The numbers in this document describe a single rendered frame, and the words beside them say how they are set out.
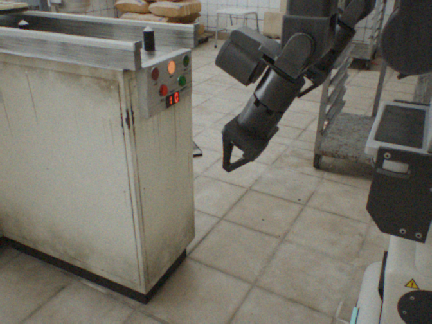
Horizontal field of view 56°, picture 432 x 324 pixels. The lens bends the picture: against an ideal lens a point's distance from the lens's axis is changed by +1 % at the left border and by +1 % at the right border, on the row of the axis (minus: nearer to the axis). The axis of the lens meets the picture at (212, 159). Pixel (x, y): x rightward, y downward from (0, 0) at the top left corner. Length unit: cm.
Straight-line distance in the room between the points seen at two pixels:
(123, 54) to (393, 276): 76
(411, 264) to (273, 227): 105
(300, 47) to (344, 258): 130
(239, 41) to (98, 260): 104
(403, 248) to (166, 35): 87
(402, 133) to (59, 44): 85
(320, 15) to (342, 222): 148
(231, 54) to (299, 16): 11
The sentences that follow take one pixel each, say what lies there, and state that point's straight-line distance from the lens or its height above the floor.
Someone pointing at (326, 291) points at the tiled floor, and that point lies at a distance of 159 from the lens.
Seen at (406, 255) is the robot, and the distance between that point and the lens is 88.
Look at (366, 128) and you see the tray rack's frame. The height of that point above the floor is 15.
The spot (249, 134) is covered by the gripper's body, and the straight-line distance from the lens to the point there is 61.
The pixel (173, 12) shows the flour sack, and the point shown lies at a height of 45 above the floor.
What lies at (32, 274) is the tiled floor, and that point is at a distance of 174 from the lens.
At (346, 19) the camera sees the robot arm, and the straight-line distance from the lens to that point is 96.
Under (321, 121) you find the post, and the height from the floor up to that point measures 31.
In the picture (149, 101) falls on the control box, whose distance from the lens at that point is 108.
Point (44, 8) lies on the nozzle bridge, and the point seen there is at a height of 88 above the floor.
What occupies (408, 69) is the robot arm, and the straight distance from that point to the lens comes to 52.
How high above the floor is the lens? 110
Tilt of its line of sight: 28 degrees down
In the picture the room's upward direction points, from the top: straight up
